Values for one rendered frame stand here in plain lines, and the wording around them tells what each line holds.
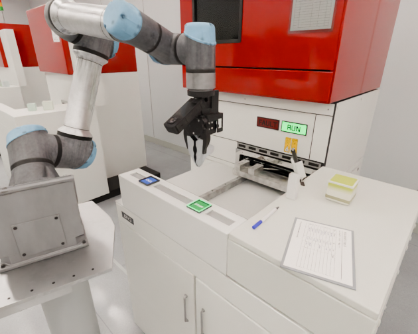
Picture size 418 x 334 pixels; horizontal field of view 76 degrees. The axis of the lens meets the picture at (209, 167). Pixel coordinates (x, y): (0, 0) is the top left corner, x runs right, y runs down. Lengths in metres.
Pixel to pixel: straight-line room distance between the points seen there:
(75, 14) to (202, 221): 0.63
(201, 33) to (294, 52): 0.54
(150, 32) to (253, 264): 0.60
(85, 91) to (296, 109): 0.82
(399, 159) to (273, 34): 1.80
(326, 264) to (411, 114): 2.06
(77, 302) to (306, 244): 0.80
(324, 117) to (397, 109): 1.49
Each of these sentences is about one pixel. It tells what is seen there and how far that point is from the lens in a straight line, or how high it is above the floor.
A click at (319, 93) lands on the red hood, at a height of 1.26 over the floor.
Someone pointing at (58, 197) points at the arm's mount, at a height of 1.01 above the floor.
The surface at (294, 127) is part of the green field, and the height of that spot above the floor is 1.10.
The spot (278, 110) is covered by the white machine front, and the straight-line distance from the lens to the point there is 1.24.
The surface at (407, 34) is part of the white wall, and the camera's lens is 2.60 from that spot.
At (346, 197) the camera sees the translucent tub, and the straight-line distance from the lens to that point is 0.91.
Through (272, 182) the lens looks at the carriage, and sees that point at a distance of 1.20.
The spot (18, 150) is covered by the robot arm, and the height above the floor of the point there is 1.13.
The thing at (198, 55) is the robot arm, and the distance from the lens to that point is 0.68.
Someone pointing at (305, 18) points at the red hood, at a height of 1.51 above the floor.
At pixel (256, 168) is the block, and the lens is 1.25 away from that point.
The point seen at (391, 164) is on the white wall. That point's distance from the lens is 2.71.
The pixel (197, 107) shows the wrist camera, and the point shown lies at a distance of 0.68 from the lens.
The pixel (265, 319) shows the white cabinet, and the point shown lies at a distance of 0.80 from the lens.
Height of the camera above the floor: 1.39
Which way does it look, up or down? 23 degrees down
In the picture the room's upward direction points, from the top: straight up
